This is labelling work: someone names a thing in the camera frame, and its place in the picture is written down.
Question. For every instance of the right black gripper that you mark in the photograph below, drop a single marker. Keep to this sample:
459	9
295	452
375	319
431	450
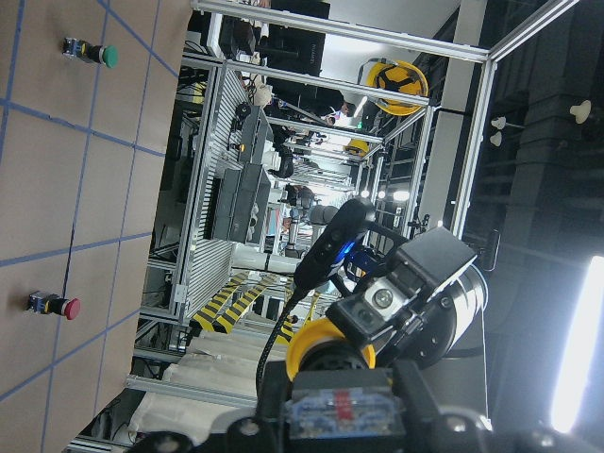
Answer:
420	307

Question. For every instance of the yellow hard hat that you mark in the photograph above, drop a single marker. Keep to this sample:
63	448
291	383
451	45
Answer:
397	76
357	147

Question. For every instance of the green push button switch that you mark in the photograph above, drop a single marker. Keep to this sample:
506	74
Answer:
106	55

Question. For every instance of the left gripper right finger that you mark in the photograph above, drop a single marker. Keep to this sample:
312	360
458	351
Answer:
417	397

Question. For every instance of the yellow push button switch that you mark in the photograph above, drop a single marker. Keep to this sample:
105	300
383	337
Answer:
339	402

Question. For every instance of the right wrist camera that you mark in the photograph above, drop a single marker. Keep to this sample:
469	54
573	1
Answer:
326	256

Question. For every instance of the red push button switch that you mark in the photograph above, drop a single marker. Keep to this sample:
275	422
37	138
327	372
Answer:
48	303

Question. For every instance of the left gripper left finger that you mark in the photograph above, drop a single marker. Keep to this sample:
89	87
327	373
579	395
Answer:
275	390

